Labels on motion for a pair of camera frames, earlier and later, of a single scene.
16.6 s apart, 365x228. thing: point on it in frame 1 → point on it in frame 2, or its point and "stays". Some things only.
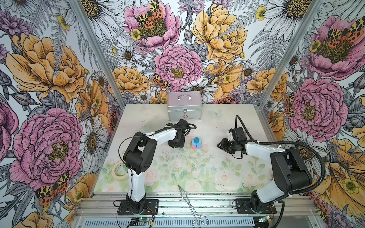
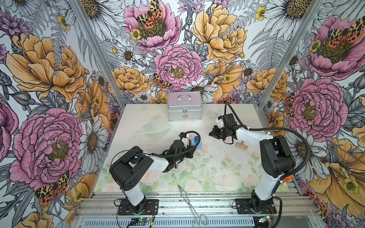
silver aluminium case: x=184 y=105 stays
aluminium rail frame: x=105 y=205 stays
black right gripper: x=223 y=146 → x=214 y=133
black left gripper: x=180 y=145 → x=191 y=151
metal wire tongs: x=198 y=219 stays
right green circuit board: x=263 y=219 stays
